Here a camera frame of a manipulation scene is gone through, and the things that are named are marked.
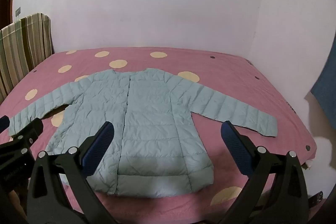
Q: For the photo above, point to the blue cloth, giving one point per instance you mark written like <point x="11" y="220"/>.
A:
<point x="325" y="92"/>

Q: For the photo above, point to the pink dotted bed sheet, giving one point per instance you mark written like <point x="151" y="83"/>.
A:
<point x="236" y="77"/>

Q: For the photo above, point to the striped headboard cushion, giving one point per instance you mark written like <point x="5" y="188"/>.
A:
<point x="23" y="45"/>

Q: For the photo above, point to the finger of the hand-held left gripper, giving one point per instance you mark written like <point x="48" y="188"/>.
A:
<point x="30" y="132"/>
<point x="3" y="123"/>

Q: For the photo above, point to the white wall switch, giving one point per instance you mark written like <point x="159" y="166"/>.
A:
<point x="17" y="11"/>

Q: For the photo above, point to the light blue puffer jacket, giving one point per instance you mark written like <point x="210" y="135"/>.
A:
<point x="157" y="119"/>

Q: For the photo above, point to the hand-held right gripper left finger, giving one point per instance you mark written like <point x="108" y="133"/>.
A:
<point x="98" y="146"/>

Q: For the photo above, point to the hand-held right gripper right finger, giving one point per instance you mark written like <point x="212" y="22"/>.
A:
<point x="233" y="146"/>

